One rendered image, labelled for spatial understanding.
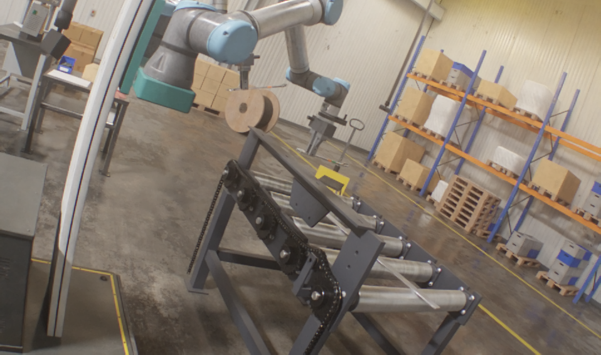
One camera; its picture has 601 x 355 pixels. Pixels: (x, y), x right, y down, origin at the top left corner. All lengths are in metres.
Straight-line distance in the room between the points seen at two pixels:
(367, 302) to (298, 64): 0.95
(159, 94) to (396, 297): 1.23
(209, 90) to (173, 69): 8.17
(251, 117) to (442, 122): 5.58
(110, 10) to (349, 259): 10.66
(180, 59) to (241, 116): 7.47
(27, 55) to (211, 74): 4.96
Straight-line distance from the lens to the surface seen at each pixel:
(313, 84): 1.57
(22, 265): 1.38
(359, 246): 1.51
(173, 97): 1.10
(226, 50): 1.00
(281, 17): 1.16
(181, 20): 1.10
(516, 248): 9.55
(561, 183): 9.40
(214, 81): 9.25
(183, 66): 1.11
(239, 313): 2.19
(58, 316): 1.65
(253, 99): 8.42
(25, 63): 5.46
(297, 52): 1.54
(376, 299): 1.67
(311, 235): 2.08
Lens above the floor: 1.55
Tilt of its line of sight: 11 degrees down
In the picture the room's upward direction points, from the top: 25 degrees clockwise
